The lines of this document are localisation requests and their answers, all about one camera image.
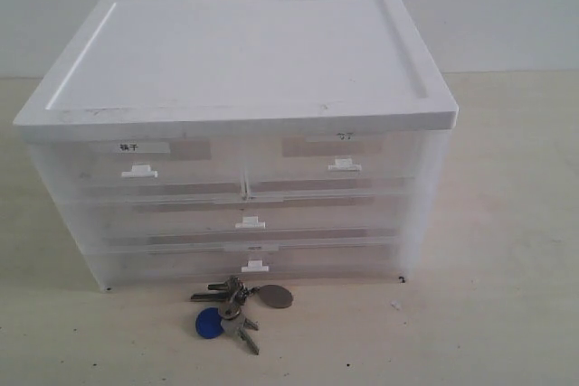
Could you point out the key bunch with blue tag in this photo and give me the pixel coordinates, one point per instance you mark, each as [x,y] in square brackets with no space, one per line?
[226,316]

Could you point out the clear top right drawer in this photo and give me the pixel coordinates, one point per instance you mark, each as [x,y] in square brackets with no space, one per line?
[277,165]

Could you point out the white plastic drawer cabinet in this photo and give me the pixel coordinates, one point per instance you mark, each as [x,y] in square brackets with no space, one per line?
[180,70]

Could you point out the clear top left drawer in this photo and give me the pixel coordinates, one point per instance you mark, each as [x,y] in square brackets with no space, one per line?
[131,168]

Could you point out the clear bottom wide drawer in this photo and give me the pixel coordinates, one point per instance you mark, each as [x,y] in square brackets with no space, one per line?
[121,268]

